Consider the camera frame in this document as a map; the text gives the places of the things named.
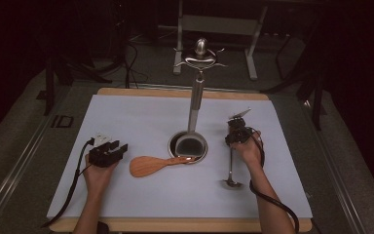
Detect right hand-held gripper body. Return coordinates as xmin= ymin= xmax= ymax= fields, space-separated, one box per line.
xmin=224 ymin=108 xmax=253 ymax=145

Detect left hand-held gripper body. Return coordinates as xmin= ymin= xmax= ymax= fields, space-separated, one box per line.
xmin=88 ymin=132 xmax=129 ymax=169

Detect wooden rice paddle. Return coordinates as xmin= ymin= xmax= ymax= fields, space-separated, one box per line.
xmin=129 ymin=155 xmax=197 ymax=178

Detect stainless steel utensil rack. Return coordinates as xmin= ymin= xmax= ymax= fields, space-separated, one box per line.
xmin=168 ymin=37 xmax=228 ymax=165

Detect person's left hand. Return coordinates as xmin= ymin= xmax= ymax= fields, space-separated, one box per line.
xmin=83 ymin=155 xmax=119 ymax=193

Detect person's right hand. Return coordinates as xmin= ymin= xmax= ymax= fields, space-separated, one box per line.
xmin=232 ymin=130 xmax=264 ymax=168

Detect white table sheet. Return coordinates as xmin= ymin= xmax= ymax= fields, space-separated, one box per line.
xmin=46 ymin=94 xmax=314 ymax=219

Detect black metal stand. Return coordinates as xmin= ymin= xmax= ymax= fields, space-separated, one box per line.
xmin=35 ymin=48 xmax=115 ymax=116
xmin=262 ymin=32 xmax=327 ymax=132

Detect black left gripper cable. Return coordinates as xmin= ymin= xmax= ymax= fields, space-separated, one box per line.
xmin=41 ymin=138 xmax=95 ymax=228

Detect black floor bracket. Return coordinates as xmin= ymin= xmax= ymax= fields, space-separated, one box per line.
xmin=51 ymin=114 xmax=75 ymax=129

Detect black floor cables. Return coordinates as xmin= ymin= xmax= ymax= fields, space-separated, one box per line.
xmin=123 ymin=42 xmax=149 ymax=90

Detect aluminium floor rail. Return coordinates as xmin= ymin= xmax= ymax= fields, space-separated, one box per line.
xmin=0 ymin=94 xmax=62 ymax=234
xmin=301 ymin=100 xmax=368 ymax=234

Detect white metal desk frame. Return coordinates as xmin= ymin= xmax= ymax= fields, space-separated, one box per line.
xmin=173 ymin=0 xmax=269 ymax=81

